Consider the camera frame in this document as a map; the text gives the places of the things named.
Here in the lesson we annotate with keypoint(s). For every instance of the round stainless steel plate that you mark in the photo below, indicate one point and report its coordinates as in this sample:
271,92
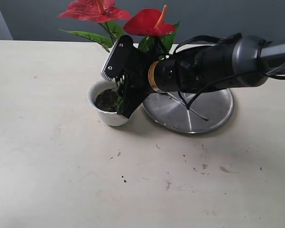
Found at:
217,106

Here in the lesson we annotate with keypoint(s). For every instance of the white scalloped plastic pot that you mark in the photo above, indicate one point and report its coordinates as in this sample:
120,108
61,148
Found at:
109,118

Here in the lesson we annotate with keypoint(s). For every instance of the metal spork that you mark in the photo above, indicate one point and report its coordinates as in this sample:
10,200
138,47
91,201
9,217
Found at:
182,103

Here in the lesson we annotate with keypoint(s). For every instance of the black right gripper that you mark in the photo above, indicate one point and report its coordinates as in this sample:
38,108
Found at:
200,69

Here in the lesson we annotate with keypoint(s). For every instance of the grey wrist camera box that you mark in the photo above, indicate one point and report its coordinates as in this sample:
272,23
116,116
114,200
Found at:
117,58

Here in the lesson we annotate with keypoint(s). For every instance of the artificial red anthurium plant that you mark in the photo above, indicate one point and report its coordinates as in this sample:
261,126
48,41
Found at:
147,28

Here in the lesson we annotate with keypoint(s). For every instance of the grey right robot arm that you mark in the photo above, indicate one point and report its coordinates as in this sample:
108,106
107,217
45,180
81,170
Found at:
233,62

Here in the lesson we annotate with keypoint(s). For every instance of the dark potting soil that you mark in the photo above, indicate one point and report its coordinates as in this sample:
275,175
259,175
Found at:
108,101

